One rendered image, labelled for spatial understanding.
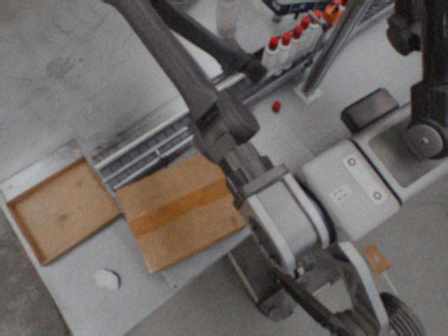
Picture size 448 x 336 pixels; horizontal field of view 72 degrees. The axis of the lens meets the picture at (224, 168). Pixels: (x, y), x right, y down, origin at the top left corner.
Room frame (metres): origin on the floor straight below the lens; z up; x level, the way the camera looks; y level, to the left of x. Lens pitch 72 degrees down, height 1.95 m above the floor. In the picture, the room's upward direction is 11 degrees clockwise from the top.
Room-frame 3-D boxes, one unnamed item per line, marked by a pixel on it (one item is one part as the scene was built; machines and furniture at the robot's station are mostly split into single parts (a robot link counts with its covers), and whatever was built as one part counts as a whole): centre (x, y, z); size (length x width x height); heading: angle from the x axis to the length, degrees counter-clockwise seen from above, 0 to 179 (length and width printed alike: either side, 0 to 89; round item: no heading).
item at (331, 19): (0.84, -0.23, 1.05); 0.10 x 0.04 x 0.33; 47
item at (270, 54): (0.76, -0.09, 0.98); 0.05 x 0.05 x 0.20
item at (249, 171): (0.16, -0.04, 1.45); 0.09 x 0.08 x 0.12; 132
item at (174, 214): (0.14, 0.09, 0.99); 0.30 x 0.24 x 0.27; 127
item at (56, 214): (0.09, 0.53, 0.85); 0.30 x 0.26 x 0.04; 137
